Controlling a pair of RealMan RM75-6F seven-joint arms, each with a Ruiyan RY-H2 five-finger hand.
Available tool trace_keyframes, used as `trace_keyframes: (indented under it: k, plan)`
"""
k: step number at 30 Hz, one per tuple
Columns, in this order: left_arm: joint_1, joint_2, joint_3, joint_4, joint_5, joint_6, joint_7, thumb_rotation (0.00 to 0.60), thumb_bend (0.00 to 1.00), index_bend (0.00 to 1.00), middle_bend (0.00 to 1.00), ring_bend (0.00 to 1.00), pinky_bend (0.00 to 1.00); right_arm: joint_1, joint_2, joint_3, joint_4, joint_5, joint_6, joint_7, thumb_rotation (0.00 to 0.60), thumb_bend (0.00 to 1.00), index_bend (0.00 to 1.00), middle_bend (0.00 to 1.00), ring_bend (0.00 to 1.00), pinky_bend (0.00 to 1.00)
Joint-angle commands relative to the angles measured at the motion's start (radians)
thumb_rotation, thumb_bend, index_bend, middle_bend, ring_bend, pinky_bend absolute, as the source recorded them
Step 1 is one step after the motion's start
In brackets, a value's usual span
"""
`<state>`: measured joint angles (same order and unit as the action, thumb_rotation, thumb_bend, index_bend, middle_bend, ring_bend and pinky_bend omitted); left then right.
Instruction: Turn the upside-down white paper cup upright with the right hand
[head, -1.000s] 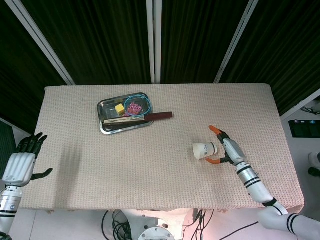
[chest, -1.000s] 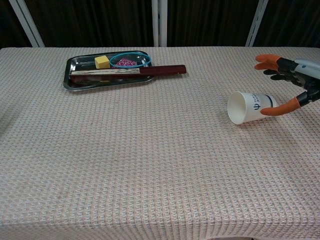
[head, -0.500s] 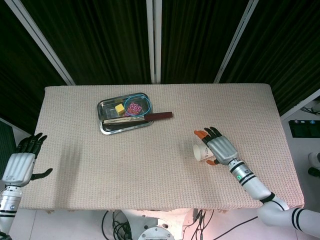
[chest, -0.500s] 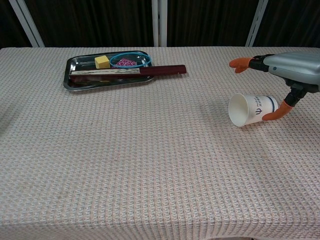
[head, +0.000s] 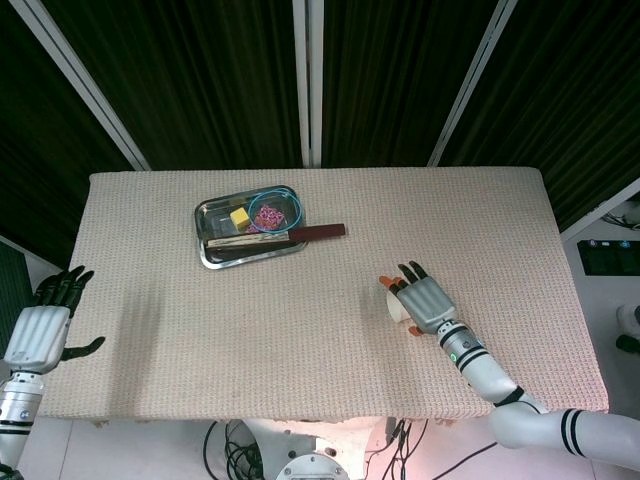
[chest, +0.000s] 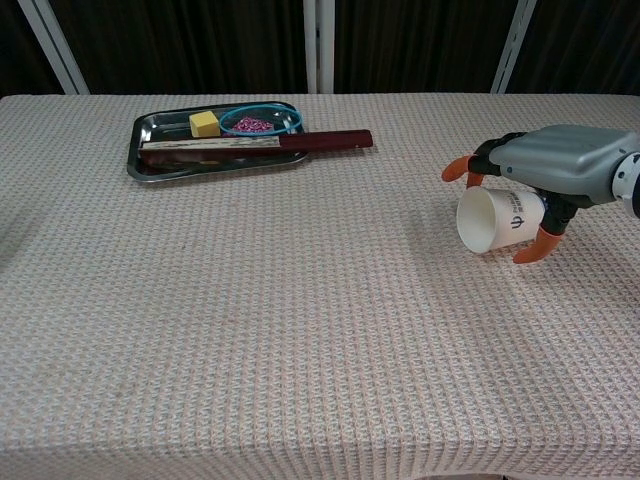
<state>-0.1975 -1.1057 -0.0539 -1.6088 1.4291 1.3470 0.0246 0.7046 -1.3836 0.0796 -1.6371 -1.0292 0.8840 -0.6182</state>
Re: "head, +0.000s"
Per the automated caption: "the black cable bundle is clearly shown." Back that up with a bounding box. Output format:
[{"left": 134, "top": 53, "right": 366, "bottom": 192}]
[
  {"left": 203, "top": 419, "right": 269, "bottom": 480},
  {"left": 382, "top": 417, "right": 432, "bottom": 480}
]

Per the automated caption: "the white paper cup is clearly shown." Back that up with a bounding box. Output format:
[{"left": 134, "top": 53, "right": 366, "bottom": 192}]
[{"left": 383, "top": 288, "right": 414, "bottom": 325}]

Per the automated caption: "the dark green curtain panel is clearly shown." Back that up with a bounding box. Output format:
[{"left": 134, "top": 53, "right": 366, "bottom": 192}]
[
  {"left": 0, "top": 0, "right": 137, "bottom": 261},
  {"left": 444, "top": 0, "right": 640, "bottom": 234},
  {"left": 319, "top": 0, "right": 501, "bottom": 169},
  {"left": 42, "top": 0, "right": 306, "bottom": 171}
]

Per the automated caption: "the rectangular metal tray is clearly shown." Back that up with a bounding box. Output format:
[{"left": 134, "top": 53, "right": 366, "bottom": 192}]
[{"left": 194, "top": 184, "right": 308, "bottom": 271}]

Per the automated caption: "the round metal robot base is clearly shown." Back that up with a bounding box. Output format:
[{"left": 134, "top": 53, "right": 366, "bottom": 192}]
[{"left": 276, "top": 439, "right": 347, "bottom": 480}]

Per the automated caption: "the closed fan dark red handle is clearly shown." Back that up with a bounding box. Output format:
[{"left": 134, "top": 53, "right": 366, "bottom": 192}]
[{"left": 205, "top": 223, "right": 347, "bottom": 250}]

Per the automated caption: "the pink woven tablecloth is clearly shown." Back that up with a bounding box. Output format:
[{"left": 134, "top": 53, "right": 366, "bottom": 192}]
[{"left": 37, "top": 167, "right": 610, "bottom": 427}]

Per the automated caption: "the blue cable loop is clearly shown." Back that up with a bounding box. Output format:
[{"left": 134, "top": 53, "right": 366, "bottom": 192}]
[{"left": 248, "top": 187, "right": 305, "bottom": 235}]

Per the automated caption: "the pink bead cluster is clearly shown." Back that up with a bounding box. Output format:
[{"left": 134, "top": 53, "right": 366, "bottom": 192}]
[{"left": 251, "top": 203, "right": 285, "bottom": 233}]

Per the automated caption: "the white screen frame post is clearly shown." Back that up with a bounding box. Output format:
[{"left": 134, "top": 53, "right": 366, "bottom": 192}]
[
  {"left": 559, "top": 177, "right": 640, "bottom": 244},
  {"left": 427, "top": 0, "right": 519, "bottom": 168},
  {"left": 292, "top": 0, "right": 325, "bottom": 169},
  {"left": 9, "top": 0, "right": 151, "bottom": 172}
]

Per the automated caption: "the right orange-tipped robot hand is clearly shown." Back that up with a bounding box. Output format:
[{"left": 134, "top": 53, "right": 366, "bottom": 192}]
[{"left": 378, "top": 260, "right": 459, "bottom": 337}]

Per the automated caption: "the white robot torso cover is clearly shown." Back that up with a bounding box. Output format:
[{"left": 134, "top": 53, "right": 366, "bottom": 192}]
[{"left": 239, "top": 417, "right": 396, "bottom": 480}]

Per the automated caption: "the left black-fingered robot hand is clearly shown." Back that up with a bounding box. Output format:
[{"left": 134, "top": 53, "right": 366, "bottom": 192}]
[{"left": 1, "top": 265, "right": 107, "bottom": 375}]

